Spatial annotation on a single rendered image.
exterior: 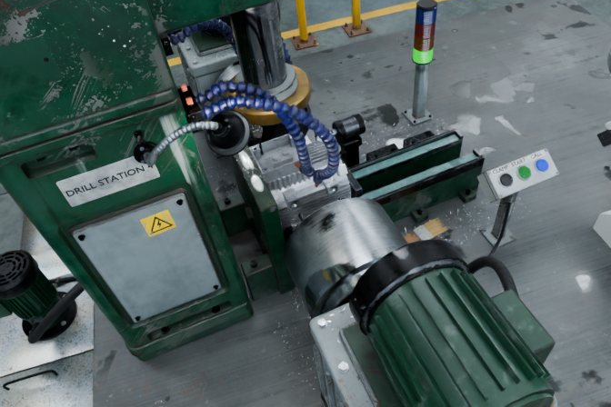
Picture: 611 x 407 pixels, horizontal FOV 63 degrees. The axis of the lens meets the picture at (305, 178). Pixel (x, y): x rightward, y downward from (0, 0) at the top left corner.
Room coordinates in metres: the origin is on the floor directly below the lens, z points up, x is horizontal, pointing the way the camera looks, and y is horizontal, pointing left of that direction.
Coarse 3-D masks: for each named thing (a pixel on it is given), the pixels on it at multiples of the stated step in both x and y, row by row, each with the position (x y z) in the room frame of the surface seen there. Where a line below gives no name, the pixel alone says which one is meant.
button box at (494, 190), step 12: (528, 156) 0.80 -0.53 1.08; (540, 156) 0.80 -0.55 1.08; (504, 168) 0.78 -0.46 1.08; (516, 168) 0.78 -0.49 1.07; (552, 168) 0.78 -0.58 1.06; (480, 180) 0.78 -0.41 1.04; (492, 180) 0.75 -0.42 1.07; (516, 180) 0.75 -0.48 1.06; (528, 180) 0.75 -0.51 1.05; (540, 180) 0.75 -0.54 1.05; (492, 192) 0.74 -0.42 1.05; (504, 192) 0.73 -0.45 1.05; (516, 192) 0.73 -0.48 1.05
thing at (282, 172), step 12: (264, 144) 0.90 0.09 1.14; (276, 144) 0.91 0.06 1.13; (288, 144) 0.92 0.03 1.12; (264, 156) 0.89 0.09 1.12; (276, 156) 0.86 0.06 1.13; (288, 156) 0.87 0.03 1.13; (264, 168) 0.82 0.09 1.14; (276, 168) 0.81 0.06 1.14; (288, 168) 0.82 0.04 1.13; (276, 180) 0.81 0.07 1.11; (288, 180) 0.82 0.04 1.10; (300, 180) 0.82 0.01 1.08
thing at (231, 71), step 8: (232, 64) 1.26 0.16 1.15; (224, 72) 1.24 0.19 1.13; (232, 72) 1.21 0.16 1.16; (216, 80) 1.24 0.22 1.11; (224, 80) 1.19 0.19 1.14; (216, 96) 1.17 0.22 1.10; (224, 96) 1.14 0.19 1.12; (264, 128) 1.07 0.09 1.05; (272, 128) 1.08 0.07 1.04; (280, 128) 1.08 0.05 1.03; (304, 128) 1.11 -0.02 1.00; (264, 136) 1.07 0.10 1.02; (272, 136) 1.08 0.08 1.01; (248, 144) 1.06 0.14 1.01
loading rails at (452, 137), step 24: (432, 144) 1.05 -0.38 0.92; (456, 144) 1.05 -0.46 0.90; (360, 168) 1.00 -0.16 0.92; (384, 168) 0.98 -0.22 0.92; (408, 168) 1.01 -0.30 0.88; (432, 168) 0.96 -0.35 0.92; (456, 168) 0.94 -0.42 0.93; (480, 168) 0.96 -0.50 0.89; (384, 192) 0.90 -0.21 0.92; (408, 192) 0.89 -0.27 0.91; (432, 192) 0.91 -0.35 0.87; (456, 192) 0.94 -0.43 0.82
